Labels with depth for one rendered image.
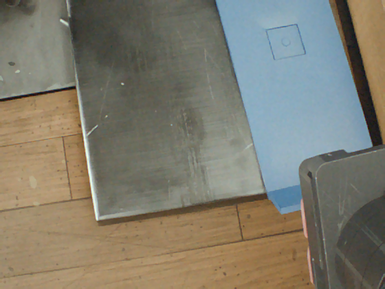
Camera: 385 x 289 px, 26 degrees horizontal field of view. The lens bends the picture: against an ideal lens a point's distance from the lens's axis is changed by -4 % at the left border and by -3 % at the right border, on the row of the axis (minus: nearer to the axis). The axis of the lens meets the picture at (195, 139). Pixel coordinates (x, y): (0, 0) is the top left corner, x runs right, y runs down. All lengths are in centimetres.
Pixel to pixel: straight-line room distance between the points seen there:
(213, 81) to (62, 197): 12
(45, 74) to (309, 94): 17
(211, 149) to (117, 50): 8
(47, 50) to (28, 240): 12
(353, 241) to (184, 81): 18
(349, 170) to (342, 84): 14
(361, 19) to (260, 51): 7
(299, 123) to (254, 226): 7
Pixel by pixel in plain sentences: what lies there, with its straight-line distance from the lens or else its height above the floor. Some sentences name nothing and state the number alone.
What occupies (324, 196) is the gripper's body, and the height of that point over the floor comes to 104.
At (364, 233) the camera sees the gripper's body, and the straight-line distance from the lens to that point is 37.
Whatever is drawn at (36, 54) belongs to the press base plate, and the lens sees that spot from 55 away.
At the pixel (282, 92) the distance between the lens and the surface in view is 51.
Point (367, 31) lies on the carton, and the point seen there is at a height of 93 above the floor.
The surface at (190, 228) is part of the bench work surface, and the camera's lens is 51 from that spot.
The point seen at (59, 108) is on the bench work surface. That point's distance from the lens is 53.
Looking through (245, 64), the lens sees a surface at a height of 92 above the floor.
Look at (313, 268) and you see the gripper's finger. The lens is 42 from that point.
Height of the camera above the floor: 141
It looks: 75 degrees down
